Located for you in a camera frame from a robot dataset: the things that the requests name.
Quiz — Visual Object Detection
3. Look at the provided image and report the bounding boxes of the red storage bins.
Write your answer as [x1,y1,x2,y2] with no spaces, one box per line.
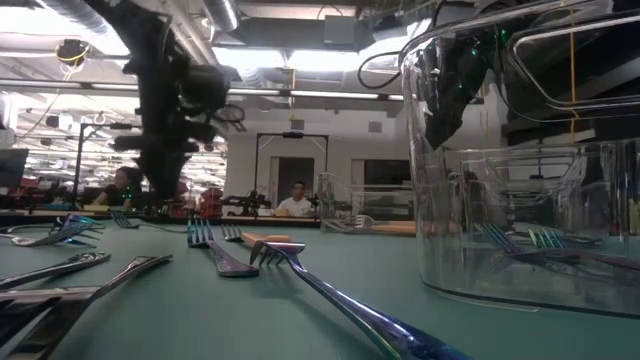
[172,180,225,219]

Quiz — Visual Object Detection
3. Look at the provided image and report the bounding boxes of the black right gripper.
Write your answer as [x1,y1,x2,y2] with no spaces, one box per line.
[422,29,507,150]

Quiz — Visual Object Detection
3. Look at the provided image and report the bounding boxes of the clear plastic container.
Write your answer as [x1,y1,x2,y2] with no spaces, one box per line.
[316,171,417,236]
[459,154,586,241]
[398,0,640,319]

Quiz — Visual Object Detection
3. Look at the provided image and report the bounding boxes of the black metal rig frame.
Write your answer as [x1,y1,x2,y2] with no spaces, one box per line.
[72,121,139,211]
[253,131,330,219]

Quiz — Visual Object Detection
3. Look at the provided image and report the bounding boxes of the yellow black ceiling cord reel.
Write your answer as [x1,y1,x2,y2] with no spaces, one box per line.
[54,38,92,69]

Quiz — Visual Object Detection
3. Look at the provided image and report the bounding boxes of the dark computer monitor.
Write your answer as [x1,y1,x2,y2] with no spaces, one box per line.
[0,148,30,192]

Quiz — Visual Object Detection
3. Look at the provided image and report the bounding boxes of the person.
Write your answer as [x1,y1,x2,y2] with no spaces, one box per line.
[92,166,147,210]
[273,179,317,218]

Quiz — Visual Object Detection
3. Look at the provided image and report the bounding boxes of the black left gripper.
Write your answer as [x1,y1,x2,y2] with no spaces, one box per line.
[112,49,231,201]

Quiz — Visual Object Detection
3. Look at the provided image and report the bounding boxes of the grey ceiling box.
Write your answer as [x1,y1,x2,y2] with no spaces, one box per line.
[323,14,357,47]

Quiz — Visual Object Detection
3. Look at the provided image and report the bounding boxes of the yellow hanging cord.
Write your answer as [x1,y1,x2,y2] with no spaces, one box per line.
[568,27,579,144]

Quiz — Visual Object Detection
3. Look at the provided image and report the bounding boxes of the green table mat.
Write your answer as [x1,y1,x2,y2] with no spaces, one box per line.
[0,219,640,360]

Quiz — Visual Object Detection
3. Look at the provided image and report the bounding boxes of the long ceiling light tube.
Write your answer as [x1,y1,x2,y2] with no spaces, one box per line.
[0,79,404,101]

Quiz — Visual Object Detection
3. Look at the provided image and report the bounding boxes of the shiny round steel duct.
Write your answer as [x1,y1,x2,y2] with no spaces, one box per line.
[202,0,242,32]

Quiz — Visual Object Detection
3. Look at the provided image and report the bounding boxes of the black aluminium table frame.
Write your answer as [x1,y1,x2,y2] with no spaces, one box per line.
[0,210,321,227]

